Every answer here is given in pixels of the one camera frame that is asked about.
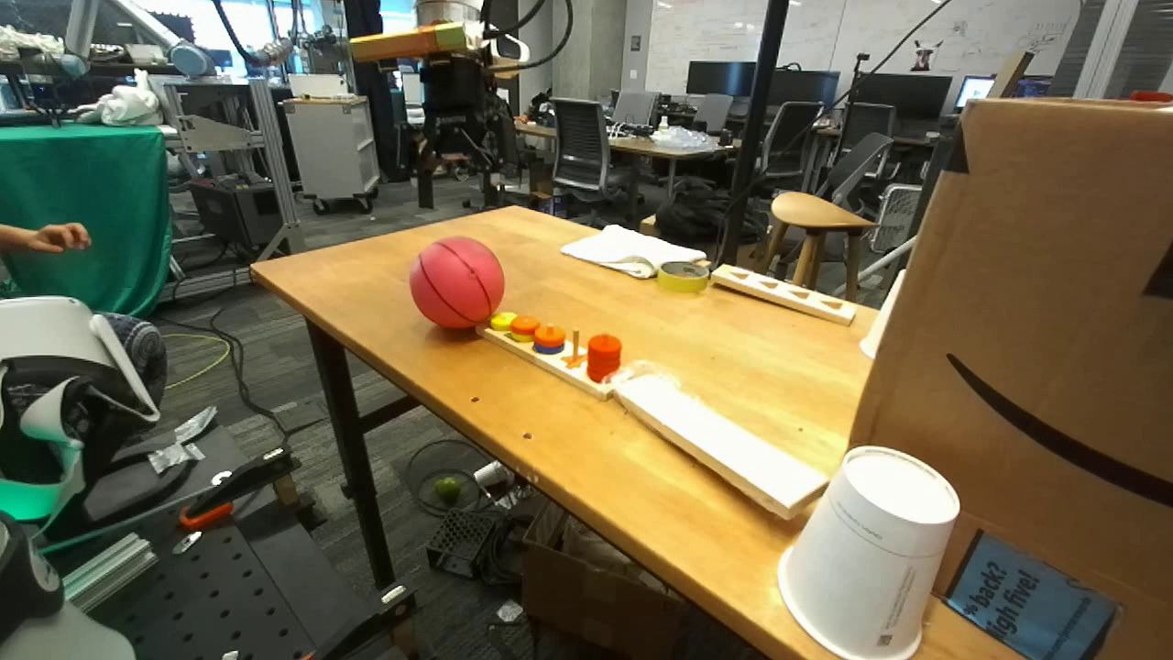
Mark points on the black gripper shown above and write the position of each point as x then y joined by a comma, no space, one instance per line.
457,88

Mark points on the pink basketball toy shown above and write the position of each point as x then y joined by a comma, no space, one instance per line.
457,282

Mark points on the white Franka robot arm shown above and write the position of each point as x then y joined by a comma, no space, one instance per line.
444,9

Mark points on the white plush toy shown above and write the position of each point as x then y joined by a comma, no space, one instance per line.
117,99

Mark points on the bare person hand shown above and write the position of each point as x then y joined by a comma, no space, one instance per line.
61,240

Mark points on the black office chair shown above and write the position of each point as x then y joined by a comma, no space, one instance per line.
703,212
866,134
789,134
582,139

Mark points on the white wheeled cart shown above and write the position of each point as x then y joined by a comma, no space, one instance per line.
330,148

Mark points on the tan block with green ends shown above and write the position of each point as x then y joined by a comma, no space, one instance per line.
407,41

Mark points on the office desk with clutter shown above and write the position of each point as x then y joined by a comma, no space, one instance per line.
636,144

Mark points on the white folded cloth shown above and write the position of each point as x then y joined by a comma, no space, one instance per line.
623,249

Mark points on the grey metal rack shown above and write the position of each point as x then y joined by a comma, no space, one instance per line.
231,134

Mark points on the red cylinder block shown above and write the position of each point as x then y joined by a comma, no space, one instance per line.
604,355

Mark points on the small yellow-green bowl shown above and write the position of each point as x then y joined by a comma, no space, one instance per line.
683,280

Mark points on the wide dark monitor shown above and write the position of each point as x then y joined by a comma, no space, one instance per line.
734,83

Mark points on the wooden work table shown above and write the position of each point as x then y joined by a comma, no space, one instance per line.
734,352

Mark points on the pale wooden strip with holes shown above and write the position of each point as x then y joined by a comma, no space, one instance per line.
781,295

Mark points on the round wooden stool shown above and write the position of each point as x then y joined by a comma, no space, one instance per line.
815,209

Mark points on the white flat rectangular block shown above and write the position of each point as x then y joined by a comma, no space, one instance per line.
720,443

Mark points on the green table cloth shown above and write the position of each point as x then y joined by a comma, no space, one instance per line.
75,207

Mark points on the white VR headset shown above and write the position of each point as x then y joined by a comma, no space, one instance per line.
61,331

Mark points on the dark computer monitor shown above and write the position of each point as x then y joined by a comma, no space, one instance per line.
901,94

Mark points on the lit blue computer monitor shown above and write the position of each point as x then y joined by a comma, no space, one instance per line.
976,88

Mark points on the aluminium profile bar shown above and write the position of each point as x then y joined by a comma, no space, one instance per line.
110,574

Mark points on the white paper cup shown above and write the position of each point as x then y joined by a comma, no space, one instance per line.
866,562

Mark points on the large cardboard shipping box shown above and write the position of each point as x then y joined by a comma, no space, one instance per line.
1051,306

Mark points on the black camera stand pole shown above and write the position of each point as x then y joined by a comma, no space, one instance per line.
754,134

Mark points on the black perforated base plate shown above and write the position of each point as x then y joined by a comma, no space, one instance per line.
245,588

